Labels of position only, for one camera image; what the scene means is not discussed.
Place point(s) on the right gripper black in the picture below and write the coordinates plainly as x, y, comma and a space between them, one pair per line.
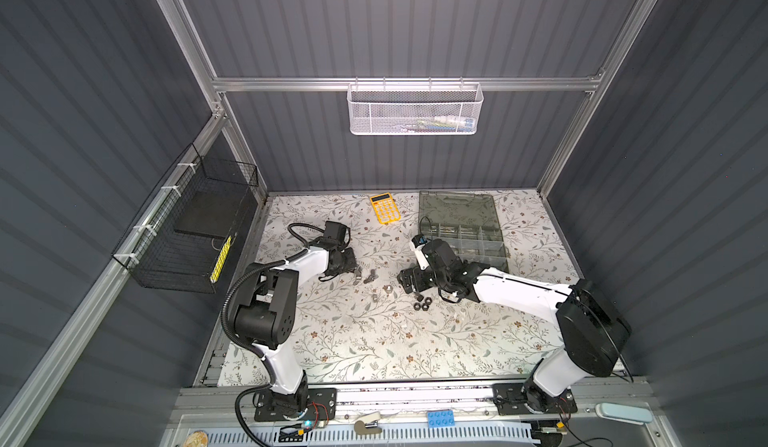
415, 273

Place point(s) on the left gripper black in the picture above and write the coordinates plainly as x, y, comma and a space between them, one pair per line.
350, 263

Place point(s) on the green transparent compartment organizer box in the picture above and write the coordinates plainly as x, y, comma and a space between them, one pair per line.
468, 222

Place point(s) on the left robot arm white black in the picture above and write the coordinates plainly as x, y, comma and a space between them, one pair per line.
259, 310

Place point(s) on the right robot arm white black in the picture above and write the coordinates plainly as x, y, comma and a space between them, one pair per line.
593, 331

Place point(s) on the black nuts cluster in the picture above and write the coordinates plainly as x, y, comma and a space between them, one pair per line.
422, 303

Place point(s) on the pile of screws and wingnuts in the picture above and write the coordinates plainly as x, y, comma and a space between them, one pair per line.
361, 278

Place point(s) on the yellow calculator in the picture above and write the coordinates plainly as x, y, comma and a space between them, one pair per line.
385, 208

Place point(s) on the floral patterned table mat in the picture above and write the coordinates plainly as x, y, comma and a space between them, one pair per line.
341, 335

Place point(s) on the blue toy brick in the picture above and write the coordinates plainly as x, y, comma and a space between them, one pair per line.
440, 419

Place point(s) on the light blue oblong case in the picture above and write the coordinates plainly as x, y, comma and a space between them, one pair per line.
624, 413

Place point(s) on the white wire mesh basket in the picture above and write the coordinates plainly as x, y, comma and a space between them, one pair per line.
414, 109

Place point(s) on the black wire mesh basket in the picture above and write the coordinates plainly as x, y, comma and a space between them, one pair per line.
176, 245

